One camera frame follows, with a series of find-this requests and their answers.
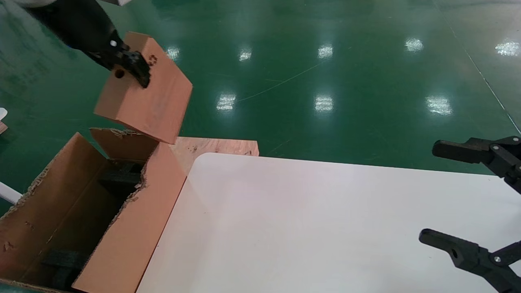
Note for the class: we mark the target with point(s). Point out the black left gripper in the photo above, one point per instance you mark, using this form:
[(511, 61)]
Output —
[(77, 24)]

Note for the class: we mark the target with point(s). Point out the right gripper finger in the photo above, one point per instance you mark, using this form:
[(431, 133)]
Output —
[(500, 156), (468, 256)]

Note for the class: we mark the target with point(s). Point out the small brown cardboard box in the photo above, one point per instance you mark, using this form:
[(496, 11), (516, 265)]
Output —
[(158, 101)]

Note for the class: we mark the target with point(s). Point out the large open cardboard box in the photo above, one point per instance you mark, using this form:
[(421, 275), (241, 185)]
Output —
[(61, 203)]

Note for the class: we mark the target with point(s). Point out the wooden board under table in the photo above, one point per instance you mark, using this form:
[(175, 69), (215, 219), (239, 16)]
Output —
[(211, 146)]

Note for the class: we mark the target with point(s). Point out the small white plastic piece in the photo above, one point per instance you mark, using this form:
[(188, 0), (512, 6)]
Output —
[(3, 114)]

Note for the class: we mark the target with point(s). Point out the small brown wood piece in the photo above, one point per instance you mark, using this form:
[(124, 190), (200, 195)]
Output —
[(3, 128)]

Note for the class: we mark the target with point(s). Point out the white tube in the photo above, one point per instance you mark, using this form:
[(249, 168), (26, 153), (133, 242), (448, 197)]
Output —
[(8, 193)]

